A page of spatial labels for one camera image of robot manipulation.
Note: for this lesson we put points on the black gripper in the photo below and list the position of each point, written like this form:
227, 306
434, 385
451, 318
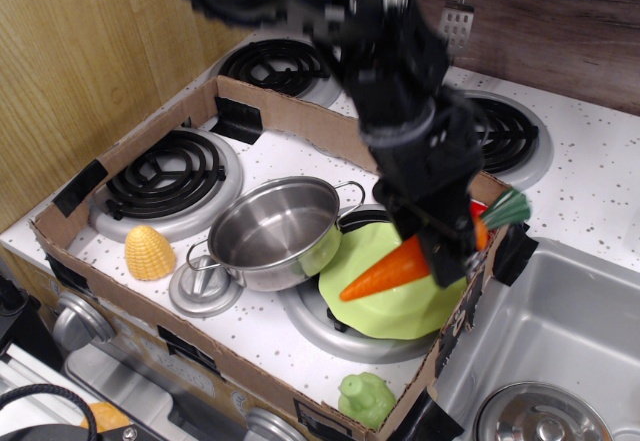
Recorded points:
426, 166

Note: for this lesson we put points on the orange toy carrot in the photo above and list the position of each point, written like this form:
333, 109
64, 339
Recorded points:
408, 262

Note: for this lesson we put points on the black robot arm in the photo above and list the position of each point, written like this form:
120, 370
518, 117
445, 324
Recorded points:
382, 52

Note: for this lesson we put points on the light green plastic plate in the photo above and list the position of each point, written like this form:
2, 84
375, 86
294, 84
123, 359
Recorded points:
408, 312

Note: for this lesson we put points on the red toy pepper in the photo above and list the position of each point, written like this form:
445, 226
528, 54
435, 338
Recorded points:
477, 208

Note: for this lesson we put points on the back right black burner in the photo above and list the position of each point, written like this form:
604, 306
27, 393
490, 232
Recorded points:
516, 144

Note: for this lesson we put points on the front right black burner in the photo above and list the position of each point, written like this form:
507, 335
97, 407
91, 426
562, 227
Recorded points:
312, 317

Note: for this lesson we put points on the stainless steel pot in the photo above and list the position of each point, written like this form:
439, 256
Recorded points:
281, 233

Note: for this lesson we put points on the grey toy sink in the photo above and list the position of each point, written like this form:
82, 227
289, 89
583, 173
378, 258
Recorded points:
570, 320

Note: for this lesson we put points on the green toy vegetable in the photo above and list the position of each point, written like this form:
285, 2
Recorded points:
366, 398

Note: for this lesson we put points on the silver sink drain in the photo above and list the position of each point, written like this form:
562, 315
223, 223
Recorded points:
537, 411

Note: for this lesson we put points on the hanging metal spatula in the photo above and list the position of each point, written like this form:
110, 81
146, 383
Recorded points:
455, 26

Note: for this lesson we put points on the silver stove knob front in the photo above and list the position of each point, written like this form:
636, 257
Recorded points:
201, 289

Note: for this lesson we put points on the silver oven knob middle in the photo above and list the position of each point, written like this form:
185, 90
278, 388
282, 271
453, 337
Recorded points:
263, 425

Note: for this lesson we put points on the silver oven knob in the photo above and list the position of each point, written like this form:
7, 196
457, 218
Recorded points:
263, 425
79, 324

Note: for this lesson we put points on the front left black burner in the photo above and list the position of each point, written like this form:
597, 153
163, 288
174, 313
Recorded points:
177, 187

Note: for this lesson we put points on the yellow toy corn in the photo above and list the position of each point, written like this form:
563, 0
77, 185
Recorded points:
149, 255

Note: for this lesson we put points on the brown cardboard fence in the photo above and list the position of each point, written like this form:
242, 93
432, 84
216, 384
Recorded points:
268, 358

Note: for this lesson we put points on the silver oven knob left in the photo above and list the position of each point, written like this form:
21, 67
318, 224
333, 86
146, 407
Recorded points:
79, 324

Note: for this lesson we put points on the orange toy piece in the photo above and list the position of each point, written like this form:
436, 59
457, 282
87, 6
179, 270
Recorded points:
108, 417

